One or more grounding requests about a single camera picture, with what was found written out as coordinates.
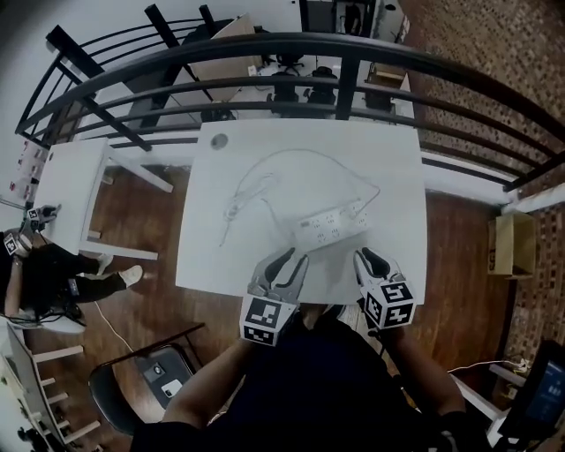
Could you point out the small white table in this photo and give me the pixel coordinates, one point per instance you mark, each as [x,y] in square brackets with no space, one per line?
[70,185]

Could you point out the white phone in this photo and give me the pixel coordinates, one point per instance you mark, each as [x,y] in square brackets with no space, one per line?
[171,388]

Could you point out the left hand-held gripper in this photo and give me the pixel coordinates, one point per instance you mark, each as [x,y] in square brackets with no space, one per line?
[265,318]

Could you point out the person's black clothing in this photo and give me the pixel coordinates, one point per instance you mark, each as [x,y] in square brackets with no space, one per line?
[318,397]

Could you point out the grey round desk grommet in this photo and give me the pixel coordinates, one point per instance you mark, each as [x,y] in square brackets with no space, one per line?
[218,141]

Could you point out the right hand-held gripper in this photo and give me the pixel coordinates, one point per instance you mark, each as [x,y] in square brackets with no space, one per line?
[390,304]

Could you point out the black office chair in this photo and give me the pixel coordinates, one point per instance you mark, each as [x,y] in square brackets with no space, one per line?
[289,62]
[284,88]
[321,84]

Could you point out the brown cardboard sheet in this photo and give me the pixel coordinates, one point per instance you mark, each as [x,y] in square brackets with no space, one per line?
[223,57]

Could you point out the black metal railing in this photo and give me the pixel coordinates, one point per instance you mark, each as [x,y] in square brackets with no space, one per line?
[282,44]

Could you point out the white shelf rack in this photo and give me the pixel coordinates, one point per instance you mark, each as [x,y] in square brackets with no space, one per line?
[39,388]

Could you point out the white power strip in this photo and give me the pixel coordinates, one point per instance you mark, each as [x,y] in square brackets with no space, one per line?
[329,227]

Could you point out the person's right forearm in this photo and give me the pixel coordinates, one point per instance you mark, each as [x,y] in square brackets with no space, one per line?
[424,371]

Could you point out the black monitor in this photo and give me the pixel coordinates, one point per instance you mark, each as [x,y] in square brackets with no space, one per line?
[543,393]

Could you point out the brown cardboard box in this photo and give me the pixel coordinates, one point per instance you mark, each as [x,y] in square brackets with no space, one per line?
[512,245]

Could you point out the person's left forearm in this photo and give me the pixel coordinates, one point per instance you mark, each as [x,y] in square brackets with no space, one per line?
[198,388]

